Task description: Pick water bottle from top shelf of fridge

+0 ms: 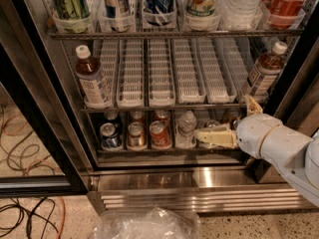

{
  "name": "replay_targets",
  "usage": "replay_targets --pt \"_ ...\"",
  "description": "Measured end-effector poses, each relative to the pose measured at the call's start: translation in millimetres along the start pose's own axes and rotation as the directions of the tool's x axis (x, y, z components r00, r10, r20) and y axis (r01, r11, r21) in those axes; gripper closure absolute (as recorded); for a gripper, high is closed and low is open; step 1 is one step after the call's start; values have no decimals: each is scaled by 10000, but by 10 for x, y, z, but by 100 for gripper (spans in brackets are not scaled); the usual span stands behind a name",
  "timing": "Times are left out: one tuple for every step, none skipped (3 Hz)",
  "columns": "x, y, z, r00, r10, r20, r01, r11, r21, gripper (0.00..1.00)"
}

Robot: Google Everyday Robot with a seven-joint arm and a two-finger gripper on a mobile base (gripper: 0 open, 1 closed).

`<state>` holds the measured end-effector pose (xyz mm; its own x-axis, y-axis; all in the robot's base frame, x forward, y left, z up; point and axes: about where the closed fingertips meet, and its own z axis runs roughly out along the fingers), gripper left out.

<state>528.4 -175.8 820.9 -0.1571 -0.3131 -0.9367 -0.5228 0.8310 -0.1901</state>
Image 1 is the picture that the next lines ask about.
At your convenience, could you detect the clear plastic bin with bag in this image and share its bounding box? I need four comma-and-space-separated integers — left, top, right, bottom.
93, 207, 202, 239

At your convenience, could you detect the bronze rear can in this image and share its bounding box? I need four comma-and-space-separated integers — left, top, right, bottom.
221, 108, 242, 125

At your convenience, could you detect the steel fridge base grille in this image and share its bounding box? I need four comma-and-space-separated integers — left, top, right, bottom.
88, 167, 315, 213

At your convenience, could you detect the red rear soda can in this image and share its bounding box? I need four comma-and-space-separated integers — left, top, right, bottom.
154, 110, 170, 124

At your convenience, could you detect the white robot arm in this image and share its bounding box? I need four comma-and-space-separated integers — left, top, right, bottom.
194, 95, 319, 206

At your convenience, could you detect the white shelf glide tray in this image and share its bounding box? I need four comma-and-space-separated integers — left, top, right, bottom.
117, 40, 145, 108
196, 39, 236, 104
148, 39, 175, 107
171, 39, 206, 104

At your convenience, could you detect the clear water bottle top shelf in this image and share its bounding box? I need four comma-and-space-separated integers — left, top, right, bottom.
218, 0, 262, 31

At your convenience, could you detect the red front soda can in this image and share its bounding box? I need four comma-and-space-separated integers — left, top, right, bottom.
150, 120, 171, 149

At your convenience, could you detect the orange floor cable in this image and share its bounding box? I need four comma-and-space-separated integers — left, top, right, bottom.
56, 196, 67, 239

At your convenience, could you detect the middle wire fridge shelf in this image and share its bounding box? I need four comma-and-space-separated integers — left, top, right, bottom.
81, 103, 246, 114

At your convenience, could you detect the right brown tea bottle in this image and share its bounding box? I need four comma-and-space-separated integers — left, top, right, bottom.
241, 41, 287, 98

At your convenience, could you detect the small clear water bottle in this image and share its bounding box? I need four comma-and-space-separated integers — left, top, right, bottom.
175, 111, 197, 149

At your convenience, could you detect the wire fridge shelf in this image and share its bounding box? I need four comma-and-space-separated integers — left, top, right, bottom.
49, 29, 304, 40
81, 103, 246, 114

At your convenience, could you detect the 7UP can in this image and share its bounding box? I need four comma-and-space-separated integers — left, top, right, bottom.
184, 0, 221, 18

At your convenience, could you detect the red soda can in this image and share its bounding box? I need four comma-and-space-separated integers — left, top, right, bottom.
154, 110, 170, 124
150, 120, 171, 149

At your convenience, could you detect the top wire fridge shelf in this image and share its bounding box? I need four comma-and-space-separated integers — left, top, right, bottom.
49, 29, 304, 40

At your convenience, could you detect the blue rear soda can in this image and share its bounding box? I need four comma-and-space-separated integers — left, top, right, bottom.
104, 111, 121, 125

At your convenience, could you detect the black floor cable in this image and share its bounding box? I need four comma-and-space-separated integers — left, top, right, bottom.
0, 196, 60, 239

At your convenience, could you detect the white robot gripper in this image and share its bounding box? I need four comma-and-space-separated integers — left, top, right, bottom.
194, 95, 282, 158

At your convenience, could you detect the blue front soda can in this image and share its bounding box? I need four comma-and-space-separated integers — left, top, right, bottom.
100, 122, 122, 149

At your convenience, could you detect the gold rear soda can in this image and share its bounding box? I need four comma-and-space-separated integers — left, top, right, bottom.
130, 111, 145, 123

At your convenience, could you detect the red Coca-Cola can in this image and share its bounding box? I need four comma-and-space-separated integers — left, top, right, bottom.
263, 0, 305, 30

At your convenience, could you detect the brown tea bottle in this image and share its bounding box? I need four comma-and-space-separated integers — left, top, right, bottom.
241, 41, 287, 98
76, 45, 110, 109

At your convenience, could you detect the glass fridge door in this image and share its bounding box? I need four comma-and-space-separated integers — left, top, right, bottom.
253, 47, 319, 184
0, 42, 88, 198

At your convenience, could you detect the silver green front can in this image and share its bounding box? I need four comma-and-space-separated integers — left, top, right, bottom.
205, 119, 220, 127

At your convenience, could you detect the blue soda can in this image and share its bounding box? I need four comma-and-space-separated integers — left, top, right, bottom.
104, 111, 121, 125
100, 122, 122, 149

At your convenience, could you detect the left glass fridge door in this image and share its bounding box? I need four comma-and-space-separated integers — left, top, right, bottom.
0, 42, 88, 198

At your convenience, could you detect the right glass fridge door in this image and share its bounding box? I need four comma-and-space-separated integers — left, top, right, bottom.
253, 47, 319, 184

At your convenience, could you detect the left brown tea bottle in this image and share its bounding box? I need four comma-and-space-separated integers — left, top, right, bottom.
76, 45, 110, 109

